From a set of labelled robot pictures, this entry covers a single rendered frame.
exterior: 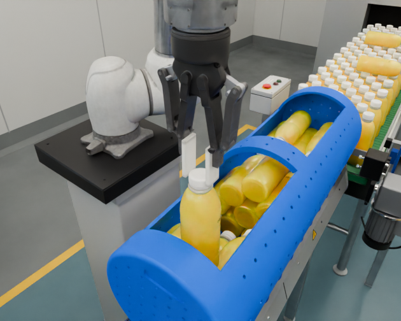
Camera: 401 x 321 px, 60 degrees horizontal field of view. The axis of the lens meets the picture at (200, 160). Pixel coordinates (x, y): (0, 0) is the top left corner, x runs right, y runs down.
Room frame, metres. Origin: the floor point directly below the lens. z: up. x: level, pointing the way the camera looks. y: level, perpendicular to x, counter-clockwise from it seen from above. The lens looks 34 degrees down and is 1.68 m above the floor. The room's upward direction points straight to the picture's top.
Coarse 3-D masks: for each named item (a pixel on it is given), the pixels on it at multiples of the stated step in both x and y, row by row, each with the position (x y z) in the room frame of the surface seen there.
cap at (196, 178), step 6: (198, 168) 0.47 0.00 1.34; (204, 168) 0.47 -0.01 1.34; (192, 174) 0.45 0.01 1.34; (198, 174) 0.45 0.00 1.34; (204, 174) 0.45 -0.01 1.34; (192, 180) 0.43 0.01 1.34; (198, 180) 0.43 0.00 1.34; (204, 180) 0.43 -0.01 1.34; (192, 186) 0.44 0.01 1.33; (198, 186) 0.43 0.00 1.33; (204, 186) 0.43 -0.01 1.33
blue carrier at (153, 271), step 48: (336, 96) 1.02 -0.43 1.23; (240, 144) 0.76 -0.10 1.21; (288, 144) 0.73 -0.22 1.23; (336, 144) 0.81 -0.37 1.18; (288, 192) 0.58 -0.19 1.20; (144, 240) 0.42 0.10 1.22; (288, 240) 0.49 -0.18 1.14; (144, 288) 0.38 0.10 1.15; (192, 288) 0.33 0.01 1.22; (240, 288) 0.36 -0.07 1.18
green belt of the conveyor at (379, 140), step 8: (400, 96) 1.76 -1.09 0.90; (392, 112) 1.56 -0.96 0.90; (392, 120) 1.48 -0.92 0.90; (384, 128) 1.40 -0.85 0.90; (384, 136) 1.33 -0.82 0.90; (376, 144) 1.26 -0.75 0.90; (352, 168) 1.09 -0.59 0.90; (360, 168) 1.08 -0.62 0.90; (352, 176) 1.07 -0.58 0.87; (360, 176) 1.06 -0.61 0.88
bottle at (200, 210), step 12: (192, 192) 0.44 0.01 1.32; (204, 192) 0.43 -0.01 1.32; (216, 192) 0.45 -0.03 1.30; (180, 204) 0.44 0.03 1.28; (192, 204) 0.42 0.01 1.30; (204, 204) 0.42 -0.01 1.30; (216, 204) 0.43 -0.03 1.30; (180, 216) 0.44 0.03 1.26; (192, 216) 0.42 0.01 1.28; (204, 216) 0.41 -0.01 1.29; (216, 216) 0.42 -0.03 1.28; (180, 228) 0.44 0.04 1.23; (192, 228) 0.41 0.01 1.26; (204, 228) 0.41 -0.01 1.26; (216, 228) 0.42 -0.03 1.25; (192, 240) 0.41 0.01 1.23; (204, 240) 0.41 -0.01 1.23; (216, 240) 0.42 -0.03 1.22; (204, 252) 0.41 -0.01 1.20; (216, 252) 0.42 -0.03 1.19; (216, 264) 0.42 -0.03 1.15
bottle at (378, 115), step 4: (368, 108) 1.24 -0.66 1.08; (372, 108) 1.23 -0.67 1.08; (376, 108) 1.22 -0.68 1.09; (372, 112) 1.22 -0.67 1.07; (376, 112) 1.22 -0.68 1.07; (380, 112) 1.22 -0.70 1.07; (376, 116) 1.21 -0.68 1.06; (380, 116) 1.21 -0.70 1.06; (376, 120) 1.21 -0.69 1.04; (380, 120) 1.21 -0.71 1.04; (376, 124) 1.21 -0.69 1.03; (376, 128) 1.21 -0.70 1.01; (376, 132) 1.21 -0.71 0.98; (372, 140) 1.21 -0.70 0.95; (372, 144) 1.21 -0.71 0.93
